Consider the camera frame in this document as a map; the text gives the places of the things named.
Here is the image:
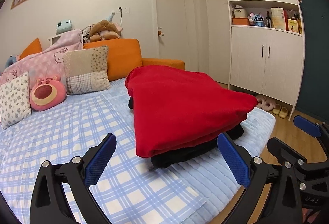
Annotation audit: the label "red knit polo sweater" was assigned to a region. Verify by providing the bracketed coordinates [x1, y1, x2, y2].
[125, 65, 258, 158]

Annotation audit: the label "black folded garment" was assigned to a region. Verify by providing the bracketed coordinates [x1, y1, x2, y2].
[128, 97, 244, 170]

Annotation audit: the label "yellow slippers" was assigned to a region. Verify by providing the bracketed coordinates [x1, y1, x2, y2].
[272, 104, 289, 119]

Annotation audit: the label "blue plaid bed sheet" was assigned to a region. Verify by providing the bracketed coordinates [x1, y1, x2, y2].
[0, 77, 276, 224]

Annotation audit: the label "pink slippers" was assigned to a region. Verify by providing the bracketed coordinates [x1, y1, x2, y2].
[256, 95, 276, 112]

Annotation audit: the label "pink bear face cushion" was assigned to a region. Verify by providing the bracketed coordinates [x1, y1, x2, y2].
[30, 75, 66, 111]

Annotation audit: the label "beige patchwork pillow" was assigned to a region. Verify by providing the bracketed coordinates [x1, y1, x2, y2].
[63, 45, 110, 95]

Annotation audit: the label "white wardrobe cabinet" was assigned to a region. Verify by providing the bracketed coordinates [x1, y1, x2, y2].
[227, 0, 305, 113]

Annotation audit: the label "white floral pillow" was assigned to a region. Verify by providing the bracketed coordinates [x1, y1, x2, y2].
[1, 72, 31, 129]

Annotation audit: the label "pink Hello Kitty blanket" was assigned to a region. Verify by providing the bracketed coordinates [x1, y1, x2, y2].
[1, 29, 83, 88]

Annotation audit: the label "dark wine bottle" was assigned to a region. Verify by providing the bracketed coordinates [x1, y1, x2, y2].
[266, 11, 272, 28]

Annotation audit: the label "blue Stitch plush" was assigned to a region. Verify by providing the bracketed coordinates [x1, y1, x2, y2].
[248, 13, 265, 27]

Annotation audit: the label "white bedside shelf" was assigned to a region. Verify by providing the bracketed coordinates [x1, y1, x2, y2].
[48, 34, 62, 46]

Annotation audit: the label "brown plush toy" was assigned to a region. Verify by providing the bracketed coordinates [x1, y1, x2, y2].
[89, 20, 122, 43]

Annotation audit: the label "blue donut plush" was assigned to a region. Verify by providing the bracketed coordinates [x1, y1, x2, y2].
[5, 56, 17, 69]

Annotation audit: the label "mint green projector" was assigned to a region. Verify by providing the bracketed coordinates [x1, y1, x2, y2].
[56, 20, 73, 35]

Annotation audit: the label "white room door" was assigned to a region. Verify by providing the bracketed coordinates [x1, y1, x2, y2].
[206, 0, 230, 84]
[156, 0, 189, 62]

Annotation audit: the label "orange bed frame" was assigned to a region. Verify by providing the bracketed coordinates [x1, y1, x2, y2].
[18, 37, 186, 82]

